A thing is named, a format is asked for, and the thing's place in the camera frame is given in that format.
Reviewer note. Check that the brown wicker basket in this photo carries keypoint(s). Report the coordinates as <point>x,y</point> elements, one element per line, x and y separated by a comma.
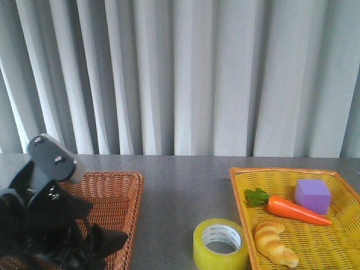
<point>116,198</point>

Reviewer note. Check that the yellow wicker basket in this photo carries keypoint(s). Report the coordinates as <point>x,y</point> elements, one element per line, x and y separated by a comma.
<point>318,247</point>

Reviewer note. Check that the white pleated curtain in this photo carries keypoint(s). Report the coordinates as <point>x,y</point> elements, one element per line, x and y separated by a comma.
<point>222,78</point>

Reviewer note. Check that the purple foam cube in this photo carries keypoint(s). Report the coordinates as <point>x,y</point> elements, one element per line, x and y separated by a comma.
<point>313,194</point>

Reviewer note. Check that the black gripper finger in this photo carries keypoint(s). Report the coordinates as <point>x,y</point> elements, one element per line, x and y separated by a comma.
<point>105,243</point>

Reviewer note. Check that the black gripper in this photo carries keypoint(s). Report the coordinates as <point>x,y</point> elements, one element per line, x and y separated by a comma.
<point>38,217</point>

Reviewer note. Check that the orange toy carrot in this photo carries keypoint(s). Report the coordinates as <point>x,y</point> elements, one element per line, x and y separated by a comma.
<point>279,206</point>

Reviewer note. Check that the yellow clear tape roll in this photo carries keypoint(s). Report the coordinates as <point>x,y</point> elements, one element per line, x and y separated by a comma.
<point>226,232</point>

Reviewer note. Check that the toy bread croissant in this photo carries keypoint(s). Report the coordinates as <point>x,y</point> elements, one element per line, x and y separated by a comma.
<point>269,244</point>

